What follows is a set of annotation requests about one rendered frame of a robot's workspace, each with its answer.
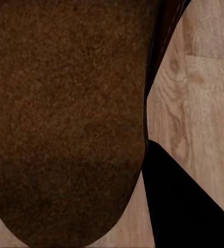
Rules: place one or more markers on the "sandal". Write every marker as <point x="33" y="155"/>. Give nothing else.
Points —
<point x="74" y="81"/>

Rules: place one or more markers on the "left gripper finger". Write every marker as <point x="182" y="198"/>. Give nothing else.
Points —
<point x="182" y="214"/>

